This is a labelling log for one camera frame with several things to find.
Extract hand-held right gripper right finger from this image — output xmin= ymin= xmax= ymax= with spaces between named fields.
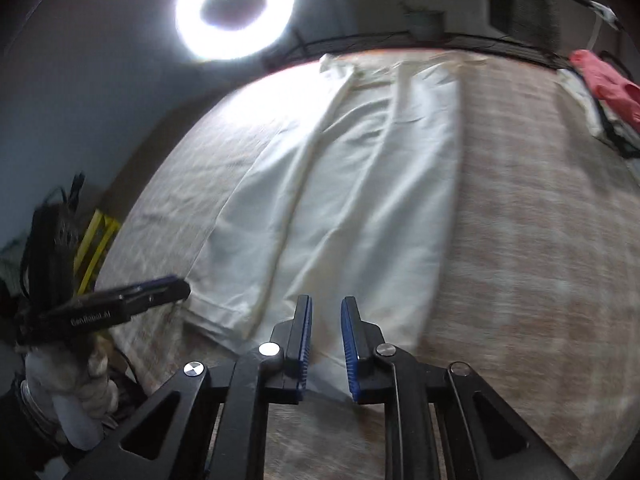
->
xmin=340 ymin=296 xmax=577 ymax=480

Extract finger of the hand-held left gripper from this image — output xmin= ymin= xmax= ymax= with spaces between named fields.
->
xmin=121 ymin=275 xmax=192 ymax=318

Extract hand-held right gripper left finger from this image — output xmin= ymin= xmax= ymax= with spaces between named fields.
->
xmin=65 ymin=294 xmax=314 ymax=480

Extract white pants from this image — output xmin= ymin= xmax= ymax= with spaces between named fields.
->
xmin=187 ymin=51 xmax=490 ymax=367

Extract person's left hand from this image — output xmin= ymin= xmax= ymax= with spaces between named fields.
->
xmin=22 ymin=335 xmax=120 ymax=453

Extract beige patterned tablecloth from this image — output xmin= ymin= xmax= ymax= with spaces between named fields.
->
xmin=94 ymin=44 xmax=640 ymax=480

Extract grey container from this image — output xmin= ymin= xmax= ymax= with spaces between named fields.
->
xmin=402 ymin=2 xmax=447 ymax=42

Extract white cloth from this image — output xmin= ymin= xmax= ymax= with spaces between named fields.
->
xmin=555 ymin=67 xmax=623 ymax=140

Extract pink cloth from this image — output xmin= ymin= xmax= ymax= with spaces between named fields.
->
xmin=570 ymin=49 xmax=640 ymax=135

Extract black mesh panel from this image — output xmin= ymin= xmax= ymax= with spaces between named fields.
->
xmin=487 ymin=0 xmax=562 ymax=55

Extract yellow metal frame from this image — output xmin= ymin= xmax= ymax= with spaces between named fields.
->
xmin=73 ymin=207 xmax=121 ymax=297

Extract ring light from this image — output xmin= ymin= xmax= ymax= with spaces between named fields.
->
xmin=174 ymin=0 xmax=296 ymax=64

